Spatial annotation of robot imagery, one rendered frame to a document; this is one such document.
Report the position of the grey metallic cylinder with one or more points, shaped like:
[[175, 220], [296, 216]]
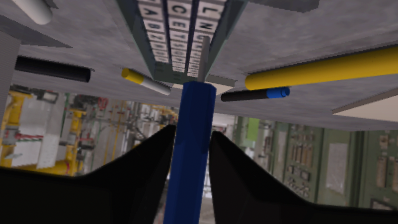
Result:
[[36, 10], [142, 80]]

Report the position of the black cylinder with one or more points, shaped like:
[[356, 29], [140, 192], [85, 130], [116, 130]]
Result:
[[52, 69]]

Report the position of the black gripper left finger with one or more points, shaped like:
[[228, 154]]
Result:
[[125, 191]]

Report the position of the blue stylus with grey tip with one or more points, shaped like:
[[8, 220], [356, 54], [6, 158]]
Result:
[[190, 153]]

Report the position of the black and blue marker pen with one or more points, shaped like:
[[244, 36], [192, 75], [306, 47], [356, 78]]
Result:
[[274, 92]]

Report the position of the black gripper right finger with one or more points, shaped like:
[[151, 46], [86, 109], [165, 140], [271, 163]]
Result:
[[244, 193]]

